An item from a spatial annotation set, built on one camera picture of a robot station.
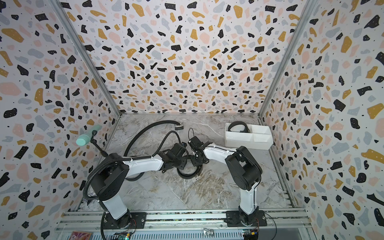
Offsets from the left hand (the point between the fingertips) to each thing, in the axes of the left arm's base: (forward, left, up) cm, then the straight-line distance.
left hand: (188, 160), depth 92 cm
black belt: (+22, -40, +2) cm, 46 cm away
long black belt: (+27, +8, +1) cm, 28 cm away
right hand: (+1, -7, -3) cm, 8 cm away
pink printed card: (-37, +47, 0) cm, 60 cm away
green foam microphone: (-5, +43, +31) cm, 53 cm away
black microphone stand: (0, +45, +23) cm, 51 cm away
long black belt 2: (-9, -1, -2) cm, 10 cm away
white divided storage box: (+17, -48, +1) cm, 51 cm away
